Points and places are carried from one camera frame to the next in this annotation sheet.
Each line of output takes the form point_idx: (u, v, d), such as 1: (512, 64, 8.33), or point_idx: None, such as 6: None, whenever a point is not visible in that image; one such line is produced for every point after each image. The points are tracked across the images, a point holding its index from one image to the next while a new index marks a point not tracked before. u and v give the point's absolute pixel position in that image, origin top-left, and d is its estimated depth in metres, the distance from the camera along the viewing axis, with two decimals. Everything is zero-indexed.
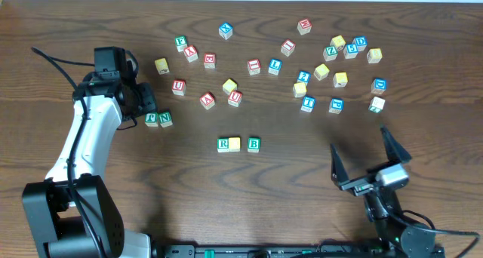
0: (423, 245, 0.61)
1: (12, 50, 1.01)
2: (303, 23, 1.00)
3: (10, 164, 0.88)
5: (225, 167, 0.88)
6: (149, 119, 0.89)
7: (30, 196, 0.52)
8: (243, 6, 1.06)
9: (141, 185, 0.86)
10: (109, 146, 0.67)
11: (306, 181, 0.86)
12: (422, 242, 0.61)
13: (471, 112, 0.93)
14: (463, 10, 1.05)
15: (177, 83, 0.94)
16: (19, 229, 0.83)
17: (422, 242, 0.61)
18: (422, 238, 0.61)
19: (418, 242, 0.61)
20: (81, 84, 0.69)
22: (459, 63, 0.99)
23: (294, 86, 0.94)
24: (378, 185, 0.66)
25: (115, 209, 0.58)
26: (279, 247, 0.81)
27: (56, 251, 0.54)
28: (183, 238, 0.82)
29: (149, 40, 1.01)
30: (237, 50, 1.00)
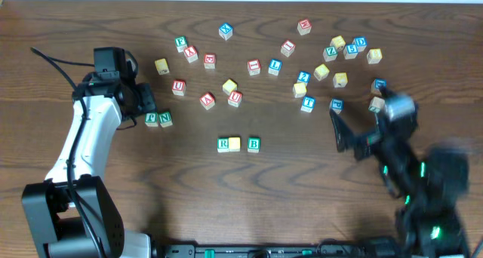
0: (450, 188, 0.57)
1: (12, 51, 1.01)
2: (303, 23, 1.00)
3: (10, 164, 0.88)
5: (225, 167, 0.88)
6: (149, 118, 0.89)
7: (30, 197, 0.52)
8: (243, 6, 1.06)
9: (141, 185, 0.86)
10: (109, 147, 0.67)
11: (306, 181, 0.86)
12: (450, 188, 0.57)
13: (471, 112, 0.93)
14: (463, 10, 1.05)
15: (177, 83, 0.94)
16: (19, 229, 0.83)
17: (453, 162, 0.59)
18: (451, 160, 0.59)
19: (447, 158, 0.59)
20: (81, 84, 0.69)
22: (459, 63, 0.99)
23: (294, 86, 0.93)
24: (387, 122, 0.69)
25: (115, 210, 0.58)
26: (279, 247, 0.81)
27: (55, 252, 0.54)
28: (183, 238, 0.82)
29: (149, 40, 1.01)
30: (237, 50, 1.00)
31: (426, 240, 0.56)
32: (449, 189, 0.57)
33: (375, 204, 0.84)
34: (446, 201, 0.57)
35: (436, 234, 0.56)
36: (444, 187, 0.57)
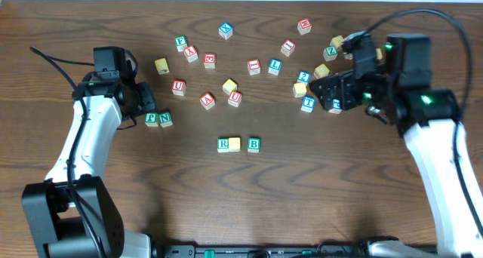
0: (413, 47, 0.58)
1: (11, 50, 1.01)
2: (303, 23, 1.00)
3: (10, 164, 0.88)
5: (225, 167, 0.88)
6: (149, 119, 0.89)
7: (30, 197, 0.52)
8: (243, 6, 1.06)
9: (141, 185, 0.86)
10: (109, 147, 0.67)
11: (306, 181, 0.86)
12: (419, 49, 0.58)
13: (470, 112, 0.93)
14: (463, 10, 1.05)
15: (177, 83, 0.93)
16: (19, 230, 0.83)
17: (421, 53, 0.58)
18: (418, 44, 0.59)
19: (416, 54, 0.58)
20: (81, 84, 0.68)
22: (459, 63, 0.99)
23: (294, 86, 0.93)
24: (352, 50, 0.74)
25: (115, 210, 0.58)
26: (279, 247, 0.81)
27: (56, 252, 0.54)
28: (183, 238, 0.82)
29: (148, 40, 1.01)
30: (237, 50, 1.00)
31: (415, 98, 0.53)
32: (415, 57, 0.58)
33: (375, 204, 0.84)
34: (419, 59, 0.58)
35: (426, 97, 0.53)
36: (409, 56, 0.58)
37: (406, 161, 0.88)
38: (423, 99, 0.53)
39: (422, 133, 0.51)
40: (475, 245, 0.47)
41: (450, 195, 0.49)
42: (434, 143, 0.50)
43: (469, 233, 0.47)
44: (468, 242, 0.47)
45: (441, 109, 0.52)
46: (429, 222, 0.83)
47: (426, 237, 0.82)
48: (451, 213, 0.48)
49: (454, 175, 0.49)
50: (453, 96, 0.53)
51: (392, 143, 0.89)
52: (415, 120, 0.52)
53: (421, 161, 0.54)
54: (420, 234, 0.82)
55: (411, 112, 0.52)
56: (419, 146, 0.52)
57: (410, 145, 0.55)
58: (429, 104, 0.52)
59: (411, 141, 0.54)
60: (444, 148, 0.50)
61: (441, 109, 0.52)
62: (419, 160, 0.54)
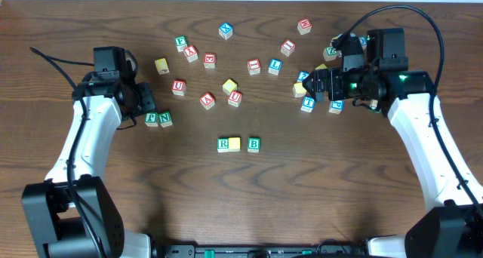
0: (390, 35, 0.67)
1: (12, 50, 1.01)
2: (303, 23, 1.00)
3: (10, 164, 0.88)
5: (225, 167, 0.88)
6: (149, 118, 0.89)
7: (30, 197, 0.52)
8: (243, 6, 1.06)
9: (141, 185, 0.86)
10: (109, 147, 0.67)
11: (306, 181, 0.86)
12: (395, 37, 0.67)
13: (471, 112, 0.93)
14: (463, 10, 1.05)
15: (177, 83, 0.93)
16: (19, 230, 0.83)
17: (395, 42, 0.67)
18: (395, 35, 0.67)
19: (392, 42, 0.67)
20: (81, 84, 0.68)
22: (459, 63, 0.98)
23: (294, 85, 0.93)
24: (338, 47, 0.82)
25: (114, 210, 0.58)
26: (279, 247, 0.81)
27: (55, 252, 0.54)
28: (183, 238, 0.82)
29: (148, 40, 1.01)
30: (237, 50, 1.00)
31: (393, 78, 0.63)
32: (392, 44, 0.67)
33: (375, 204, 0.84)
34: (396, 44, 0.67)
35: (402, 75, 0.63)
36: (387, 41, 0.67)
37: (406, 161, 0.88)
38: (400, 77, 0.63)
39: (402, 103, 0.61)
40: (458, 195, 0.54)
41: (432, 154, 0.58)
42: (413, 111, 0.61)
43: (451, 185, 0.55)
44: (451, 191, 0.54)
45: (416, 85, 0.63)
46: None
47: None
48: (435, 168, 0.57)
49: (433, 136, 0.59)
50: (426, 75, 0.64)
51: (392, 143, 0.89)
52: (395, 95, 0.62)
53: (405, 133, 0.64)
54: None
55: (391, 87, 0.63)
56: (403, 115, 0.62)
57: (394, 121, 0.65)
58: (405, 80, 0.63)
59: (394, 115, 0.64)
60: (423, 115, 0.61)
61: (417, 82, 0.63)
62: (404, 133, 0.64)
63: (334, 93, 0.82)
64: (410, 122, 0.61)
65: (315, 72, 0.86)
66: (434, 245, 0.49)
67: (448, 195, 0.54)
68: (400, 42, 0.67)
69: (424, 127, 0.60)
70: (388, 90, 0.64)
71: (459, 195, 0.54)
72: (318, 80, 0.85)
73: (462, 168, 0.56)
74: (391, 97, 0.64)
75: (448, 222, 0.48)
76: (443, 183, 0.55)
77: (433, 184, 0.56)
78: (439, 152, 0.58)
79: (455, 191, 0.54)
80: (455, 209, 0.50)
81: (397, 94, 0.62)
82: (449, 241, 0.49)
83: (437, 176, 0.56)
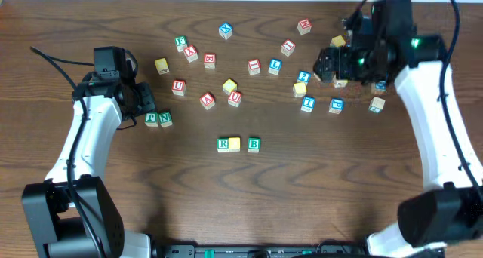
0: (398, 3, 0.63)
1: (12, 50, 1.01)
2: (303, 23, 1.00)
3: (10, 164, 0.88)
5: (225, 167, 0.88)
6: (149, 119, 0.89)
7: (30, 197, 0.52)
8: (243, 6, 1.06)
9: (141, 185, 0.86)
10: (109, 146, 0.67)
11: (306, 181, 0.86)
12: (404, 4, 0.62)
13: (471, 112, 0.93)
14: (463, 10, 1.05)
15: (177, 83, 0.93)
16: (18, 229, 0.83)
17: (404, 11, 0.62)
18: (401, 2, 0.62)
19: (398, 11, 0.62)
20: (81, 84, 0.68)
22: (459, 63, 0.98)
23: (294, 86, 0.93)
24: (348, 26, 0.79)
25: (114, 210, 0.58)
26: (279, 247, 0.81)
27: (55, 252, 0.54)
28: (183, 238, 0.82)
29: (148, 40, 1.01)
30: (237, 50, 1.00)
31: (404, 42, 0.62)
32: (401, 10, 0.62)
33: (376, 204, 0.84)
34: (406, 12, 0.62)
35: (415, 41, 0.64)
36: (394, 10, 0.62)
37: (406, 161, 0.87)
38: (413, 43, 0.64)
39: (413, 75, 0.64)
40: (459, 176, 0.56)
41: (436, 130, 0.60)
42: (421, 84, 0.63)
43: (453, 164, 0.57)
44: (452, 172, 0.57)
45: (429, 51, 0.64)
46: None
47: None
48: (438, 147, 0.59)
49: (440, 113, 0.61)
50: (439, 41, 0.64)
51: (392, 143, 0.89)
52: (406, 63, 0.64)
53: (413, 107, 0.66)
54: None
55: (402, 54, 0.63)
56: (411, 86, 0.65)
57: (401, 88, 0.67)
58: (417, 46, 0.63)
59: (402, 87, 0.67)
60: (432, 87, 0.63)
61: (428, 51, 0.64)
62: (410, 106, 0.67)
63: (339, 75, 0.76)
64: (417, 94, 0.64)
65: (318, 58, 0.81)
66: (429, 227, 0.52)
67: (450, 175, 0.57)
68: (409, 11, 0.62)
69: (432, 103, 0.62)
70: (398, 55, 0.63)
71: (460, 176, 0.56)
72: (324, 56, 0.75)
73: (466, 149, 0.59)
74: (399, 62, 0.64)
75: (446, 204, 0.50)
76: (444, 161, 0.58)
77: (434, 159, 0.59)
78: (444, 127, 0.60)
79: (456, 172, 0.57)
80: (453, 191, 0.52)
81: (407, 62, 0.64)
82: (444, 220, 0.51)
83: (439, 154, 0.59)
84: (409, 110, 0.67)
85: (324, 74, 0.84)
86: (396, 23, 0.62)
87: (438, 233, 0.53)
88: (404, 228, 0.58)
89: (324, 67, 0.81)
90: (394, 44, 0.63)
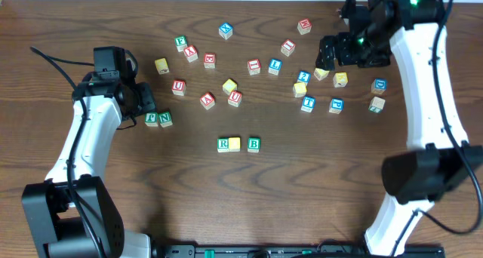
0: None
1: (12, 50, 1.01)
2: (303, 23, 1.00)
3: (10, 164, 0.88)
5: (225, 167, 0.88)
6: (149, 119, 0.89)
7: (30, 197, 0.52)
8: (243, 6, 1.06)
9: (141, 185, 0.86)
10: (109, 146, 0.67)
11: (306, 181, 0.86)
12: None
13: (471, 112, 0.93)
14: (463, 10, 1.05)
15: (177, 83, 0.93)
16: (19, 229, 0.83)
17: None
18: None
19: None
20: (81, 84, 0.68)
22: (459, 62, 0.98)
23: (294, 86, 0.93)
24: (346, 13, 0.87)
25: (114, 210, 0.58)
26: (279, 247, 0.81)
27: (55, 252, 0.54)
28: (183, 238, 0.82)
29: (148, 40, 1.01)
30: (236, 50, 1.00)
31: None
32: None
33: (376, 204, 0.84)
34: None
35: (413, 0, 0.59)
36: None
37: None
38: (410, 1, 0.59)
39: (408, 35, 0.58)
40: (439, 136, 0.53)
41: (425, 93, 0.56)
42: (417, 44, 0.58)
43: (435, 126, 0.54)
44: (433, 133, 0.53)
45: (426, 12, 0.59)
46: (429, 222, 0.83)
47: (426, 237, 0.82)
48: (423, 108, 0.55)
49: (430, 75, 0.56)
50: None
51: (392, 143, 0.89)
52: (401, 25, 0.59)
53: (404, 69, 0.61)
54: (421, 234, 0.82)
55: (399, 11, 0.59)
56: (409, 47, 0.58)
57: (397, 47, 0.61)
58: (416, 6, 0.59)
59: (398, 47, 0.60)
60: (426, 46, 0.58)
61: (426, 14, 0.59)
62: (402, 68, 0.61)
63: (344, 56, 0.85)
64: (413, 55, 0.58)
65: (325, 39, 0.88)
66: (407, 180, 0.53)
67: (430, 136, 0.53)
68: None
69: (423, 65, 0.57)
70: (395, 13, 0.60)
71: (441, 137, 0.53)
72: (327, 47, 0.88)
73: (451, 109, 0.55)
74: (397, 20, 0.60)
75: (424, 163, 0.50)
76: (428, 124, 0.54)
77: (418, 121, 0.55)
78: (431, 90, 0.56)
79: (438, 133, 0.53)
80: (433, 150, 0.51)
81: (403, 24, 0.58)
82: (422, 176, 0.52)
83: (423, 116, 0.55)
84: (400, 73, 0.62)
85: (330, 56, 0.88)
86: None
87: (415, 186, 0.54)
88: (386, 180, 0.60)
89: (330, 50, 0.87)
90: (392, 0, 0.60)
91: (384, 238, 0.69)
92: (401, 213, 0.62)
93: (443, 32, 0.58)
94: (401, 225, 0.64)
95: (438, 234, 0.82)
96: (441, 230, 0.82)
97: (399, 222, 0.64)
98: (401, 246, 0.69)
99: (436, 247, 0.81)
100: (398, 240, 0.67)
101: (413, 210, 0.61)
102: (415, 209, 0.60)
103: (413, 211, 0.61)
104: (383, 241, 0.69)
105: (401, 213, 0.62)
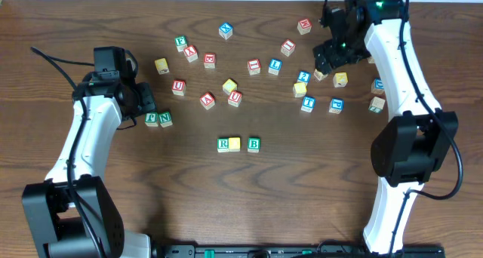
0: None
1: (12, 51, 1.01)
2: (303, 23, 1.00)
3: (10, 164, 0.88)
5: (225, 167, 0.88)
6: (149, 119, 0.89)
7: (30, 197, 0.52)
8: (243, 6, 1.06)
9: (141, 185, 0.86)
10: (109, 146, 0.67)
11: (306, 181, 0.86)
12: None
13: (470, 112, 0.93)
14: (463, 10, 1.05)
15: (177, 83, 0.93)
16: (19, 229, 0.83)
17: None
18: None
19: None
20: (81, 84, 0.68)
22: (459, 62, 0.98)
23: (294, 86, 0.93)
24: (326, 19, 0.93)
25: (114, 209, 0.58)
26: (279, 247, 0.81)
27: (55, 252, 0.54)
28: (183, 238, 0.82)
29: (148, 39, 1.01)
30: (237, 50, 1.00)
31: (370, 4, 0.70)
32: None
33: None
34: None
35: (378, 2, 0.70)
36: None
37: None
38: (376, 4, 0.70)
39: (377, 29, 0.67)
40: (414, 107, 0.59)
41: (398, 72, 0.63)
42: (386, 35, 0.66)
43: (410, 98, 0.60)
44: (409, 103, 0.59)
45: (390, 12, 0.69)
46: (429, 222, 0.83)
47: (426, 237, 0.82)
48: (398, 84, 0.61)
49: (400, 56, 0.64)
50: (400, 2, 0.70)
51: None
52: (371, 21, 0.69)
53: (377, 57, 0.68)
54: (421, 234, 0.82)
55: (367, 13, 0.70)
56: (379, 38, 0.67)
57: (370, 44, 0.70)
58: (381, 7, 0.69)
59: (370, 41, 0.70)
60: (393, 35, 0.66)
61: (392, 12, 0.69)
62: (377, 59, 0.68)
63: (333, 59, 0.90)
64: (383, 43, 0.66)
65: (316, 49, 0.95)
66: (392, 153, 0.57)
67: (407, 107, 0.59)
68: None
69: (393, 50, 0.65)
70: (365, 16, 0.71)
71: (416, 108, 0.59)
72: (318, 55, 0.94)
73: (422, 82, 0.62)
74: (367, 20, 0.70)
75: (404, 129, 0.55)
76: (404, 96, 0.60)
77: (395, 96, 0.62)
78: (403, 68, 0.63)
79: (413, 103, 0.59)
80: (410, 118, 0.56)
81: (373, 20, 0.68)
82: (404, 145, 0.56)
83: (399, 90, 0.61)
84: (375, 62, 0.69)
85: (324, 62, 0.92)
86: None
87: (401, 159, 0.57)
88: (376, 166, 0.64)
89: (321, 57, 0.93)
90: (362, 6, 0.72)
91: (380, 230, 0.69)
92: (393, 197, 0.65)
93: (406, 26, 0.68)
94: (396, 210, 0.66)
95: (439, 234, 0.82)
96: (441, 230, 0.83)
97: (394, 208, 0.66)
98: (398, 240, 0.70)
99: (437, 247, 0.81)
100: (395, 230, 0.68)
101: (406, 193, 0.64)
102: (407, 191, 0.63)
103: (404, 194, 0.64)
104: (380, 234, 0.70)
105: (395, 198, 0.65)
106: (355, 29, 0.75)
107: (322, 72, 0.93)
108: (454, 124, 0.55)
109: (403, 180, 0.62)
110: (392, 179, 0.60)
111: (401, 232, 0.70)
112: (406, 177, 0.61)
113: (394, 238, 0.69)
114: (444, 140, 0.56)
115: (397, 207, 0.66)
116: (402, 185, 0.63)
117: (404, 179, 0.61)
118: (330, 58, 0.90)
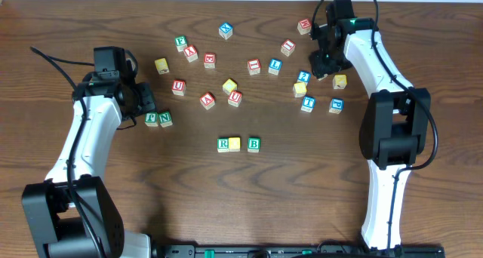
0: (343, 3, 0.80)
1: (11, 50, 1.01)
2: (303, 23, 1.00)
3: (10, 164, 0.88)
5: (225, 167, 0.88)
6: (149, 118, 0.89)
7: (30, 197, 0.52)
8: (243, 6, 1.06)
9: (141, 185, 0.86)
10: (109, 145, 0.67)
11: (306, 181, 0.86)
12: (345, 1, 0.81)
13: (471, 112, 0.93)
14: (463, 10, 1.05)
15: (177, 83, 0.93)
16: (19, 229, 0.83)
17: (347, 9, 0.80)
18: (344, 2, 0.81)
19: (345, 8, 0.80)
20: (81, 84, 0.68)
22: (459, 62, 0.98)
23: (294, 85, 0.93)
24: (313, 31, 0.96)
25: (115, 210, 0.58)
26: (279, 247, 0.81)
27: (56, 251, 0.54)
28: (183, 238, 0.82)
29: (148, 39, 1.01)
30: (237, 50, 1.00)
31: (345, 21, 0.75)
32: (343, 5, 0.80)
33: None
34: (346, 6, 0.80)
35: (352, 20, 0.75)
36: (340, 7, 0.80)
37: None
38: (351, 21, 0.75)
39: (352, 37, 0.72)
40: (389, 86, 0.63)
41: (373, 64, 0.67)
42: (360, 40, 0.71)
43: (385, 81, 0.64)
44: (385, 84, 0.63)
45: (364, 27, 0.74)
46: (430, 222, 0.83)
47: (426, 237, 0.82)
48: (373, 71, 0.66)
49: (373, 54, 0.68)
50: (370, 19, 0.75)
51: None
52: (347, 32, 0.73)
53: (356, 62, 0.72)
54: (421, 234, 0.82)
55: (343, 31, 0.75)
56: (353, 42, 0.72)
57: (349, 53, 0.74)
58: (355, 23, 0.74)
59: (349, 51, 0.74)
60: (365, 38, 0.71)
61: (364, 26, 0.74)
62: (357, 63, 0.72)
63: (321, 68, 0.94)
64: (358, 45, 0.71)
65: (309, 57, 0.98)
66: (374, 129, 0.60)
67: (383, 87, 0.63)
68: (350, 10, 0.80)
69: (367, 49, 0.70)
70: (342, 34, 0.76)
71: (391, 87, 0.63)
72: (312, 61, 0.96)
73: (394, 68, 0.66)
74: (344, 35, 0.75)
75: (383, 103, 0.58)
76: (379, 79, 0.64)
77: (372, 81, 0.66)
78: (376, 60, 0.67)
79: (387, 84, 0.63)
80: (388, 93, 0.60)
81: (348, 31, 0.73)
82: (386, 119, 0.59)
83: (375, 75, 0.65)
84: (355, 66, 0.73)
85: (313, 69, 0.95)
86: (342, 13, 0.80)
87: (384, 136, 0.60)
88: (363, 152, 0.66)
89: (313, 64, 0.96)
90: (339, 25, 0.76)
91: (376, 220, 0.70)
92: (385, 183, 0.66)
93: (378, 34, 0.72)
94: (389, 198, 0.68)
95: (439, 234, 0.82)
96: (441, 230, 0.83)
97: (387, 198, 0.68)
98: (395, 234, 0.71)
99: (436, 247, 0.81)
100: (390, 220, 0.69)
101: (395, 176, 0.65)
102: (396, 173, 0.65)
103: (395, 177, 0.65)
104: (377, 228, 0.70)
105: (386, 183, 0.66)
106: (336, 44, 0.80)
107: (316, 75, 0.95)
108: (427, 99, 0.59)
109: (390, 164, 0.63)
110: (379, 161, 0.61)
111: (397, 223, 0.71)
112: (392, 161, 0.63)
113: (390, 228, 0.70)
114: (420, 113, 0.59)
115: (389, 196, 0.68)
116: (391, 168, 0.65)
117: (391, 162, 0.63)
118: (317, 67, 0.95)
